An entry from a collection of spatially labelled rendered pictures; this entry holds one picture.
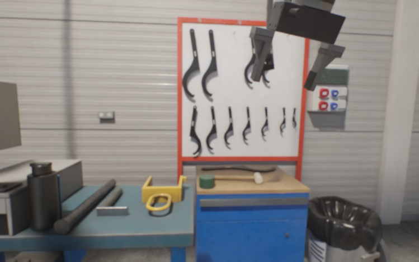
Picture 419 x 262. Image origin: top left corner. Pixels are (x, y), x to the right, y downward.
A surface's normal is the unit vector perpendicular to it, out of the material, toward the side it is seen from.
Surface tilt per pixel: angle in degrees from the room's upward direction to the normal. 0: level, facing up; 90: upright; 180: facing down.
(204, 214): 90
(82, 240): 90
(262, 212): 90
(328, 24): 114
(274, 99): 90
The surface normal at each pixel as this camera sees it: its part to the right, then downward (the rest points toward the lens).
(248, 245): 0.08, 0.11
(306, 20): 0.12, 0.50
